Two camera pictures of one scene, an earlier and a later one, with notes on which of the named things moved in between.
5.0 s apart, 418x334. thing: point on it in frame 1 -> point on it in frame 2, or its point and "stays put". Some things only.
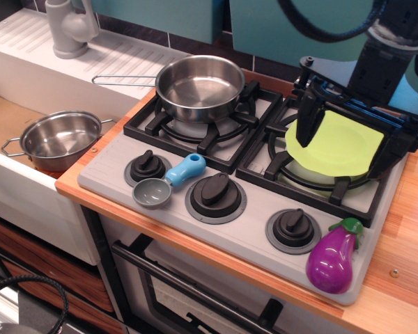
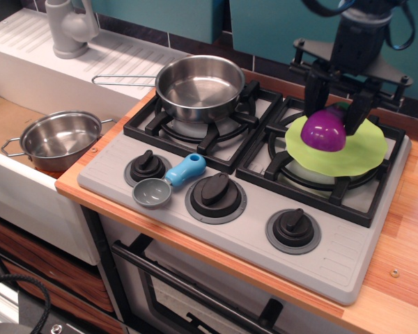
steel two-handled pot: (56, 141) stays put
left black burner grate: (222, 145) stays put
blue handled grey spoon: (154, 193) stays put
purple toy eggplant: (330, 258) -> (324, 129)
